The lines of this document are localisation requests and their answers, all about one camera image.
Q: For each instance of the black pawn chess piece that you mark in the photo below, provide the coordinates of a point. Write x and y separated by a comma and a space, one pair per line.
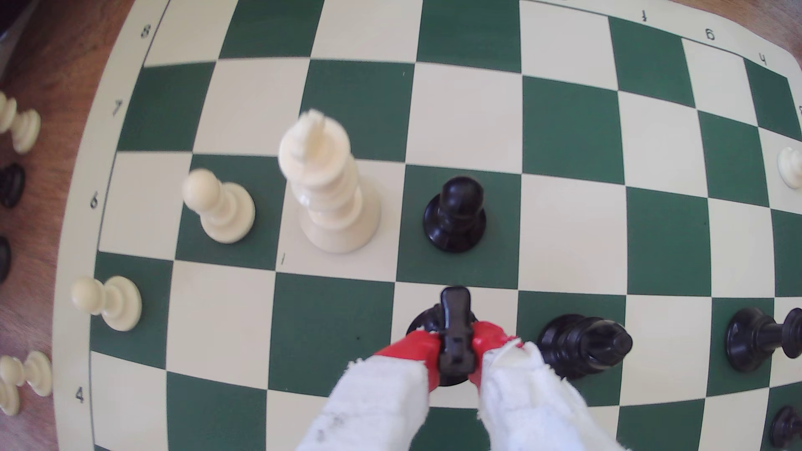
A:
786, 427
454, 216

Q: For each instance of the white pawn chess piece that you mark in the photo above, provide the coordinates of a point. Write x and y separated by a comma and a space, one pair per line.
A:
113, 304
36, 374
25, 131
222, 210
792, 168

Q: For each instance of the black queen chess piece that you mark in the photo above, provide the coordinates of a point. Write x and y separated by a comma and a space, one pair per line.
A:
755, 338

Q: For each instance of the black bishop chess piece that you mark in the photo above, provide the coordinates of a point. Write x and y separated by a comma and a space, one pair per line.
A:
579, 344

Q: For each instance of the green white chess board mat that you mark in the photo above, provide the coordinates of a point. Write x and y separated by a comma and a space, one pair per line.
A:
564, 219

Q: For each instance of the black knight chess piece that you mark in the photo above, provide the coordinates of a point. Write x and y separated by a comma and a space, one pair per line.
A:
455, 313

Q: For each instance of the white king chess piece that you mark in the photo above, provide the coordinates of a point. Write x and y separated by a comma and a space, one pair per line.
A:
329, 188

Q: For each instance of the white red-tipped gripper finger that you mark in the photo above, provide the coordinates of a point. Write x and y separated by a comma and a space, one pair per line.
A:
532, 407
382, 401

